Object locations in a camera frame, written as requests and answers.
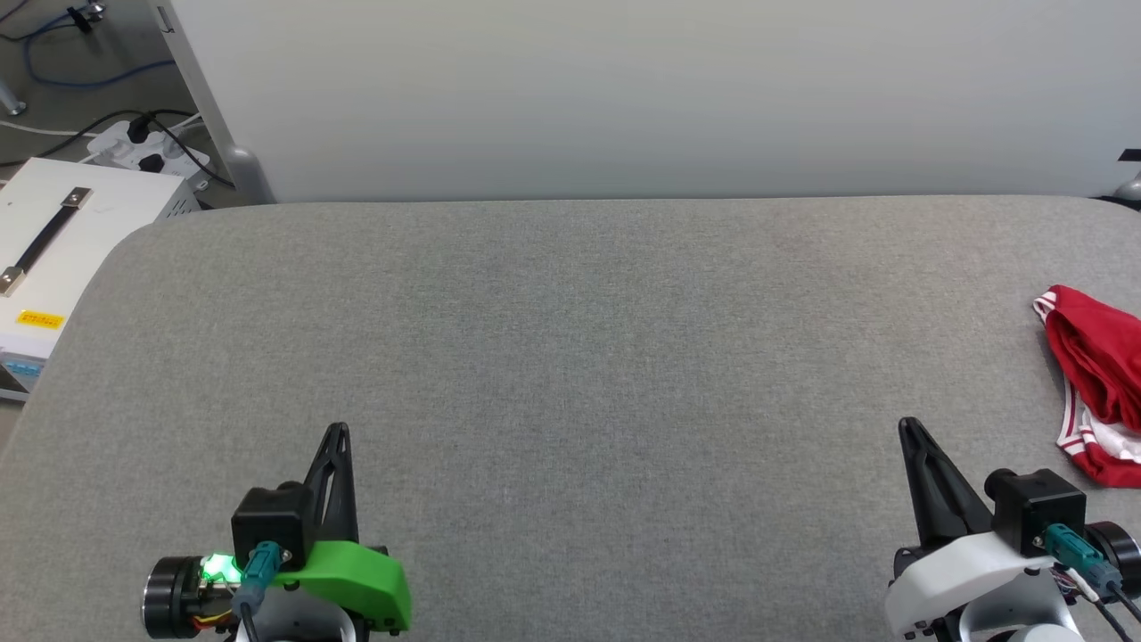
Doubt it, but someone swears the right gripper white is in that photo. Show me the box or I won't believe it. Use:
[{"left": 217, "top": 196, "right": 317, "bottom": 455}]
[{"left": 885, "top": 417, "right": 1141, "bottom": 638}]

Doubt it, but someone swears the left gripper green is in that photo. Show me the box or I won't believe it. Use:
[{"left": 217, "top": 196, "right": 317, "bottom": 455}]
[{"left": 143, "top": 424, "right": 414, "bottom": 639}]

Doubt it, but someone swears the red basketball jersey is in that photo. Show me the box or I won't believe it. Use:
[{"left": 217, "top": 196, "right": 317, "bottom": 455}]
[{"left": 1032, "top": 284, "right": 1141, "bottom": 490}]

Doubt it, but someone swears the white equipment box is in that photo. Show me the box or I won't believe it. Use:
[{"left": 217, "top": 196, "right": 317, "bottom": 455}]
[{"left": 0, "top": 158, "right": 203, "bottom": 404}]

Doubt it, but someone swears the white power strip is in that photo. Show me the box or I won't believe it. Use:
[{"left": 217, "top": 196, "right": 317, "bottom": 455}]
[{"left": 86, "top": 120, "right": 213, "bottom": 193}]

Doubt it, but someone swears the white partition panel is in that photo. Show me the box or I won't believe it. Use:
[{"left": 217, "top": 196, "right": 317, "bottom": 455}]
[{"left": 150, "top": 0, "right": 1141, "bottom": 206}]

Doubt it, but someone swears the left camera cable teal connector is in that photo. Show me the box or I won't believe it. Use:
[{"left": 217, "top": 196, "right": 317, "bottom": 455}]
[{"left": 232, "top": 540, "right": 288, "bottom": 642}]

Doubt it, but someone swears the camera cable teal connector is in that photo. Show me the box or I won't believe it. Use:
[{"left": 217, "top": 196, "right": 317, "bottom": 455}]
[
  {"left": 1041, "top": 524, "right": 1141, "bottom": 625},
  {"left": 232, "top": 540, "right": 288, "bottom": 642}
]

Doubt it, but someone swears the right camera cable teal connector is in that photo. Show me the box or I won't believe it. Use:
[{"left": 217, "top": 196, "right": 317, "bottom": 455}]
[{"left": 1041, "top": 524, "right": 1141, "bottom": 625}]

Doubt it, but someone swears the black power cable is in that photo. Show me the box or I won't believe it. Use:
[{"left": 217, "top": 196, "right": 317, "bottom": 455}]
[{"left": 143, "top": 109, "right": 238, "bottom": 191}]

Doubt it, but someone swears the black strap handle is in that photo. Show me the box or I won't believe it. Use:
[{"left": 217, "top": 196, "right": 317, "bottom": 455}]
[{"left": 0, "top": 187, "right": 94, "bottom": 297}]

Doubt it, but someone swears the white cable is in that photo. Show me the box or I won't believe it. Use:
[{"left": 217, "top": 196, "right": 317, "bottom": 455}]
[{"left": 0, "top": 119, "right": 101, "bottom": 141}]

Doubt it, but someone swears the blue cable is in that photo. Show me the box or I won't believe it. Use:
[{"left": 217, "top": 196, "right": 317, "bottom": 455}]
[{"left": 24, "top": 12, "right": 179, "bottom": 91}]

